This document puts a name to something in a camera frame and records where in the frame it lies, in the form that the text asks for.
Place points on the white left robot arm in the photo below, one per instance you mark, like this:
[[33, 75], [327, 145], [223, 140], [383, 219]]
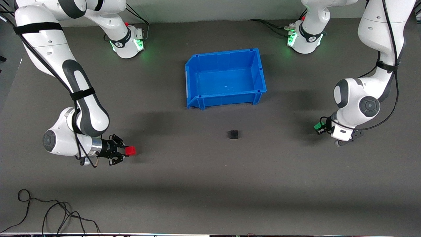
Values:
[[378, 33]]

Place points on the black cube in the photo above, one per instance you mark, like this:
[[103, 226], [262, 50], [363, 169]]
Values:
[[233, 134]]

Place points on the blue plastic storage bin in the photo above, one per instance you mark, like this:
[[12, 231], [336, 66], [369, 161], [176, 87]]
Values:
[[225, 79]]

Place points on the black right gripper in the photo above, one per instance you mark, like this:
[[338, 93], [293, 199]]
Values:
[[107, 148]]

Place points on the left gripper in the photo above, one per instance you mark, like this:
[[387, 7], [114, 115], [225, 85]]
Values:
[[326, 126]]

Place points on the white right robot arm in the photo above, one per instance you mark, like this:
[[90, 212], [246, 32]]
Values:
[[49, 49]]

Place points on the red cube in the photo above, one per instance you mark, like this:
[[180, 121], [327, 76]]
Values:
[[131, 150]]

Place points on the green cube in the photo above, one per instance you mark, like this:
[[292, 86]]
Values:
[[317, 126]]

